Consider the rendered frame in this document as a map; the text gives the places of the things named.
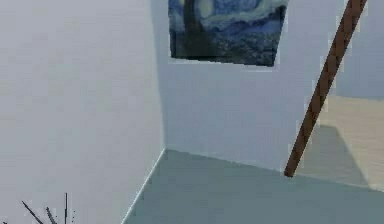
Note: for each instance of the blue swirl framed painting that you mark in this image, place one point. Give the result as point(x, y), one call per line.
point(230, 31)

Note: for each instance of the brown wooden door frame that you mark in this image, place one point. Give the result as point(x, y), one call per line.
point(325, 81)

